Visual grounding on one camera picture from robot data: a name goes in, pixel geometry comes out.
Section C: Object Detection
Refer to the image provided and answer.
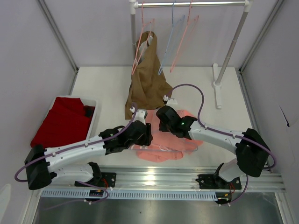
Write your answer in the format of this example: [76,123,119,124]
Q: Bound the pink pleated skirt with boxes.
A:
[131,110,203,163]

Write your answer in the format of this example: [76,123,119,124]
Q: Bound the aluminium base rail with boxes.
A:
[46,165,287,192]

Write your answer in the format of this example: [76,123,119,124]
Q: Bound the white metal clothes rack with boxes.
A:
[129,0,253,109]

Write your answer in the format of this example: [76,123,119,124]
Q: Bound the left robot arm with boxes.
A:
[24,120,153,190]

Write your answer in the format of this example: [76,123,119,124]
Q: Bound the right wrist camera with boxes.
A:
[163,95,178,108]

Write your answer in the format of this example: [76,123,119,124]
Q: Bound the brown skirt on hanger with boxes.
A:
[124,33,172,119]

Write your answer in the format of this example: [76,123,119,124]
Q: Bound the red garment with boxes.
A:
[30,97,95,148]

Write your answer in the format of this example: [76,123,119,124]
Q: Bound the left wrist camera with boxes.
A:
[130,107,148,124]

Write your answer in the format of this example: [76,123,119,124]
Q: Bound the white plastic bin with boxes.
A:
[58,95,99,139]

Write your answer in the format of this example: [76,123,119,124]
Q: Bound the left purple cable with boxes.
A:
[14,101,140,206]

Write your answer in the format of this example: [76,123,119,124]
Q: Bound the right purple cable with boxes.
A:
[163,84,278,206]

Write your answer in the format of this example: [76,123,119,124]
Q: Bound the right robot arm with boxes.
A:
[156,105,270,189]

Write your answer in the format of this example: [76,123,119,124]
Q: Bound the pink wire hanger middle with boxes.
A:
[170,0,199,73]

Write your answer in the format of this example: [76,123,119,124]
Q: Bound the purple cable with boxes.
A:
[163,84,278,206]
[14,101,140,206]

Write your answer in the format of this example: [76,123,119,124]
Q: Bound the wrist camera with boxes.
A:
[163,95,178,108]
[130,107,148,124]

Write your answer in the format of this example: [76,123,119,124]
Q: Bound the pink hanger holding brown skirt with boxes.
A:
[129,0,155,75]

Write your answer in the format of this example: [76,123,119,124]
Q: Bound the slotted cable duct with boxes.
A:
[42,189,217,201]

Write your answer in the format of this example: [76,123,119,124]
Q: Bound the blue wire hanger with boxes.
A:
[130,131,203,152]
[158,0,185,75]

